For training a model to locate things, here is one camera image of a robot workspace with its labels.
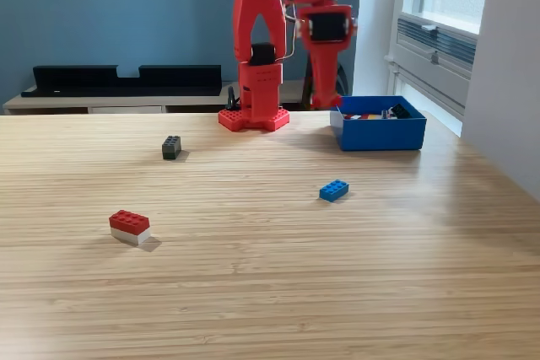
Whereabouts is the green lego brick stack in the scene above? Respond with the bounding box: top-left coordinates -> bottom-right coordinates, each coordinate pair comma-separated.
390,103 -> 413,120

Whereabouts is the blue plastic bin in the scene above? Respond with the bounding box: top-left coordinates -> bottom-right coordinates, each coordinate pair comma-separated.
329,94 -> 427,152

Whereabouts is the blue lego brick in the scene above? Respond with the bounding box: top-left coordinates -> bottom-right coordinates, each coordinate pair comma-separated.
318,180 -> 350,203

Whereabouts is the dark grey lego brick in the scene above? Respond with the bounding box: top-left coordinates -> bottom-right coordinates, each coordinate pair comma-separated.
161,135 -> 183,161

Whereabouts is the dark wooden chair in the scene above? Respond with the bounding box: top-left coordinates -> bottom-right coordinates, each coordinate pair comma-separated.
301,54 -> 349,111

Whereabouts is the pale wooden sideboard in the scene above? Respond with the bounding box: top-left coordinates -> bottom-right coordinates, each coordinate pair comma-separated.
2,80 -> 316,116

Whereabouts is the grey window vent grille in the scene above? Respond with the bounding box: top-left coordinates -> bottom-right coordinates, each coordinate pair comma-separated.
396,13 -> 478,67

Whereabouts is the red and white brick stack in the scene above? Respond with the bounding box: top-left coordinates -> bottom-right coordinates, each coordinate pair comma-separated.
108,209 -> 152,246

